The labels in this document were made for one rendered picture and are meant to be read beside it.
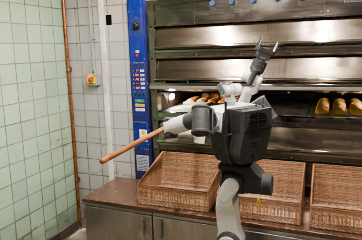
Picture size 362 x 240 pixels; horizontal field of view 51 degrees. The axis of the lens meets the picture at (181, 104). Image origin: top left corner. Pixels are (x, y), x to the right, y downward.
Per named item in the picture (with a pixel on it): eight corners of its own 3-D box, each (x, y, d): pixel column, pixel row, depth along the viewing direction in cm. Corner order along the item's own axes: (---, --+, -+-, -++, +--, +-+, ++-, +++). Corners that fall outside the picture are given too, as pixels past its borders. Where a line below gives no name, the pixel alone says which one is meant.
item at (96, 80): (91, 84, 340) (90, 73, 339) (101, 84, 336) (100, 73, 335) (86, 85, 333) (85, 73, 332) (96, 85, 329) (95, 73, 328)
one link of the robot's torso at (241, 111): (281, 162, 202) (281, 96, 197) (233, 176, 184) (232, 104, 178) (243, 151, 227) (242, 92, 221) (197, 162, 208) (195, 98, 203)
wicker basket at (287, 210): (231, 189, 301) (231, 156, 297) (306, 197, 281) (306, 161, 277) (214, 214, 256) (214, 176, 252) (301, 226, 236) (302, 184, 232)
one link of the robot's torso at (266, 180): (273, 191, 209) (273, 160, 207) (270, 199, 197) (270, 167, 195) (224, 185, 220) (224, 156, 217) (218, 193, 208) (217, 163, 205)
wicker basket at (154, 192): (162, 181, 324) (161, 150, 320) (227, 188, 304) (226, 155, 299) (136, 204, 279) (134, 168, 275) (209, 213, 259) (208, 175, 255)
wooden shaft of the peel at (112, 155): (103, 164, 180) (103, 159, 179) (98, 164, 181) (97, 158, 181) (209, 106, 337) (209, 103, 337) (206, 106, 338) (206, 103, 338)
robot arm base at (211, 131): (204, 140, 199) (218, 135, 190) (185, 135, 191) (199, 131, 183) (204, 113, 204) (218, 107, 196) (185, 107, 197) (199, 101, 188)
